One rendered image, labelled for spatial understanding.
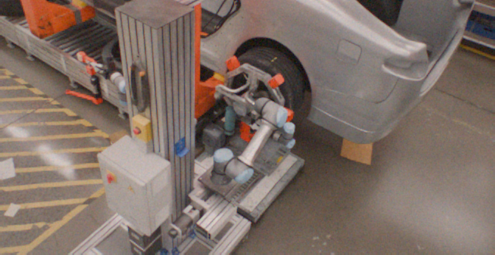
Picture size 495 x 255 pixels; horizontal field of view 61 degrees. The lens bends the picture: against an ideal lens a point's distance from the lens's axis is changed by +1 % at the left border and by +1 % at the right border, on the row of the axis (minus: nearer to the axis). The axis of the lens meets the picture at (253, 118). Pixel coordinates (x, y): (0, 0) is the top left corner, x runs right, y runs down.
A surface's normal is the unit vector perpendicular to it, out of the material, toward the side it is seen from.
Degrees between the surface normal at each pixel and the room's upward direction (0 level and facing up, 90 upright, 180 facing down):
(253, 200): 0
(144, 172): 0
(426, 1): 90
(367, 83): 90
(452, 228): 0
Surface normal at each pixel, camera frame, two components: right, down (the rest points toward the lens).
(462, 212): 0.10, -0.74
